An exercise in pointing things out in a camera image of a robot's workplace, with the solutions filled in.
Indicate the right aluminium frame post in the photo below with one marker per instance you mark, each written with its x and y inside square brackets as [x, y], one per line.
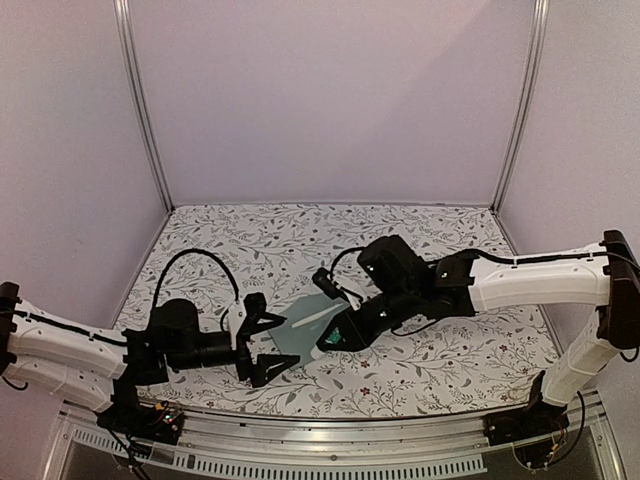
[527, 92]

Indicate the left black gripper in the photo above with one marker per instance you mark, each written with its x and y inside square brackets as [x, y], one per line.
[257, 373]

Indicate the left aluminium frame post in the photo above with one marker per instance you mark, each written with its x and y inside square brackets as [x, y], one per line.
[133, 72]

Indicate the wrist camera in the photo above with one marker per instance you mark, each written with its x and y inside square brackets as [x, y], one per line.
[246, 317]
[321, 279]

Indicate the floral patterned table mat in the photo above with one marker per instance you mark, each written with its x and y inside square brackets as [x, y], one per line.
[210, 254]

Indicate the aluminium frame post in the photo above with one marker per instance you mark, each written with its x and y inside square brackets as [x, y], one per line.
[527, 92]
[133, 72]

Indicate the beige letter paper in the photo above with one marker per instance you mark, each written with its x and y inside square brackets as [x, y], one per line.
[322, 316]

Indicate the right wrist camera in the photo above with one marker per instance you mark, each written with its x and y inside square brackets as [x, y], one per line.
[321, 279]

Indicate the teal blue envelope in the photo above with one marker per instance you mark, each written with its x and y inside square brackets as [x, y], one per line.
[299, 341]

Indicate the front aluminium rail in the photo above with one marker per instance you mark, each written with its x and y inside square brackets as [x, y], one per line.
[220, 444]

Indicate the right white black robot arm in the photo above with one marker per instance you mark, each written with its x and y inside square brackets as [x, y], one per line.
[604, 275]

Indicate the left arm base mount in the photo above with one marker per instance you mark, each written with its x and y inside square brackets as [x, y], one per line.
[162, 423]

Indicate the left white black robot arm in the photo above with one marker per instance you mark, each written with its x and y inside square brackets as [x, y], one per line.
[100, 368]

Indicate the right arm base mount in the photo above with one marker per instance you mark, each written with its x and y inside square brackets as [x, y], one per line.
[523, 423]

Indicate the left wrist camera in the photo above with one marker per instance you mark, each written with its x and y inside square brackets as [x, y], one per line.
[246, 317]

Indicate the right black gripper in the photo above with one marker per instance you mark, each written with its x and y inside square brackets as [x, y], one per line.
[355, 337]

